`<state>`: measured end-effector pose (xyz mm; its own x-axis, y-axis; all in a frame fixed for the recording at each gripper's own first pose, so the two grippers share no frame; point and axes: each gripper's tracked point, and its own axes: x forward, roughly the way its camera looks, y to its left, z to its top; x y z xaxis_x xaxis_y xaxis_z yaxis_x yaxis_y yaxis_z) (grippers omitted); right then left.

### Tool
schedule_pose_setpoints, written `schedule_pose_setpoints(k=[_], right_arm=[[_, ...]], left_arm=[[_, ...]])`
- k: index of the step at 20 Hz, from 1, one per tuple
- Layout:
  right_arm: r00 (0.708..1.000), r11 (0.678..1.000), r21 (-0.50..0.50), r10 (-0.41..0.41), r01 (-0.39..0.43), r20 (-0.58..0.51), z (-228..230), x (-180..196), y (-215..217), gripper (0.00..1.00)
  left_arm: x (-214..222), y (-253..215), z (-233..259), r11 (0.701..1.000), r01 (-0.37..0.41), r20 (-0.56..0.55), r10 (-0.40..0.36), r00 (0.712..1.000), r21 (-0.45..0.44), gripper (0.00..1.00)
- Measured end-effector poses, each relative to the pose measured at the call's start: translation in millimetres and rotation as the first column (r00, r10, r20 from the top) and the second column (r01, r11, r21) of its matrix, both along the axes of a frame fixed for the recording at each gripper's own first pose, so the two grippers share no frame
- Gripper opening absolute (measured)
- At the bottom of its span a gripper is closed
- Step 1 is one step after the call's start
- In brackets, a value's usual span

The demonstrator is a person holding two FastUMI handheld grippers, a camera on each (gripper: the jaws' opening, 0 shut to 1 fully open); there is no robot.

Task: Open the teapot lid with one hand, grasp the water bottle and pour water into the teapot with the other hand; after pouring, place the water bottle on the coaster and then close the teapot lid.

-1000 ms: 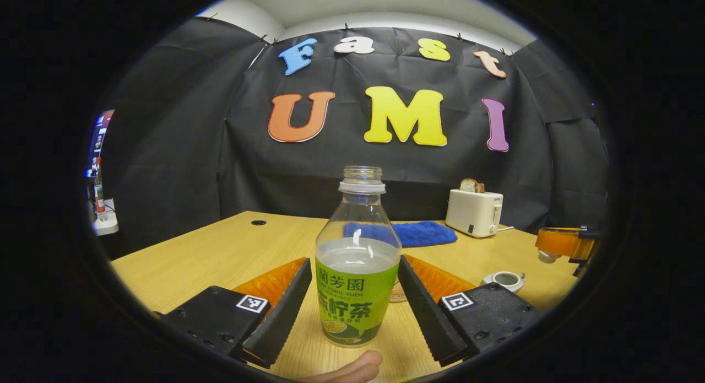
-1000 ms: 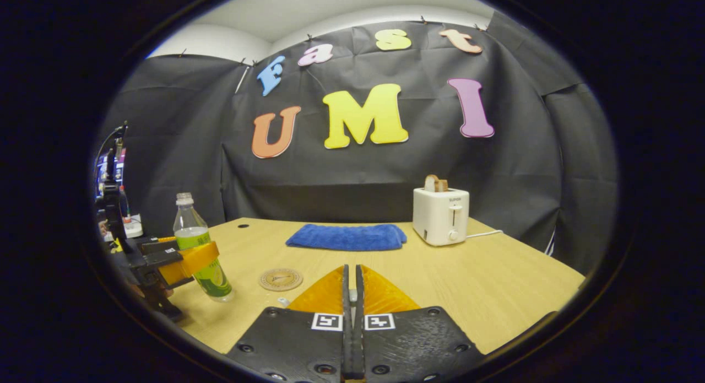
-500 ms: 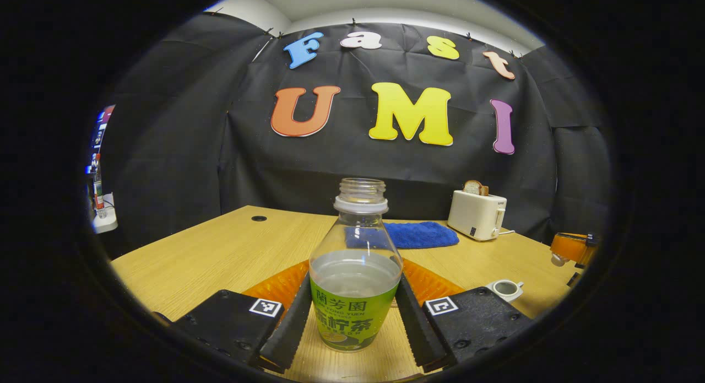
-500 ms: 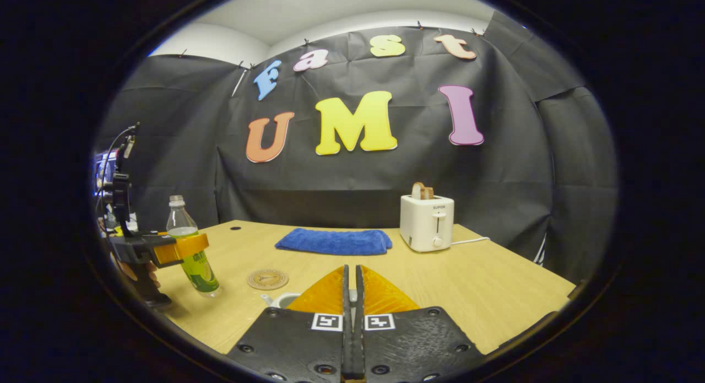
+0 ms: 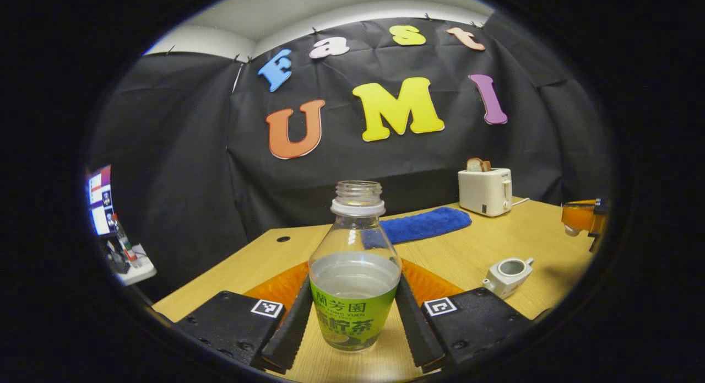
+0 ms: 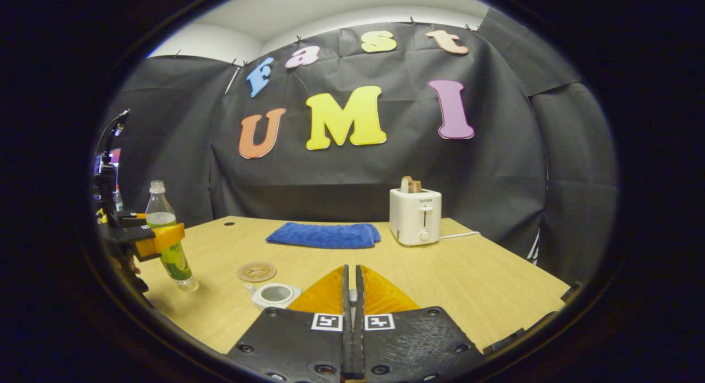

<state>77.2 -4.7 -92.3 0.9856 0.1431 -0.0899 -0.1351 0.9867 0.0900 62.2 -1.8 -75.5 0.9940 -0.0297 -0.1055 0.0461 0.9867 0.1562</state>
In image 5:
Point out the small red cap bottle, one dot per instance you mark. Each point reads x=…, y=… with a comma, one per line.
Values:
x=125, y=245

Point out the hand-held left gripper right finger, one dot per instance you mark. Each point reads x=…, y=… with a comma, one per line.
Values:
x=418, y=333

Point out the white floral teacup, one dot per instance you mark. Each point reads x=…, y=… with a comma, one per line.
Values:
x=506, y=275

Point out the blue folded towel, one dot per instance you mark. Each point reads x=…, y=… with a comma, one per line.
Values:
x=424, y=224

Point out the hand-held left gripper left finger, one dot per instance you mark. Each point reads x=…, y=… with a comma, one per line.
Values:
x=289, y=333

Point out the white side table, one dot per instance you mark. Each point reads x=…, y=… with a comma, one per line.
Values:
x=140, y=270

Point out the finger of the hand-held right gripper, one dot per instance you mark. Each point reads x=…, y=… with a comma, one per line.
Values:
x=581, y=215

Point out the computer monitor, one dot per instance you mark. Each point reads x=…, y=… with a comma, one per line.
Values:
x=100, y=201

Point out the white toaster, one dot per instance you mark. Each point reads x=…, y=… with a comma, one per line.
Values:
x=484, y=191

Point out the bread slice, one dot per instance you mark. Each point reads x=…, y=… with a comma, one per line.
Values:
x=478, y=165

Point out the black backdrop cloth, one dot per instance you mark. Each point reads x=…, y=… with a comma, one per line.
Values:
x=182, y=179

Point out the green label water bottle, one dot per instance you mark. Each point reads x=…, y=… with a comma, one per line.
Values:
x=355, y=295

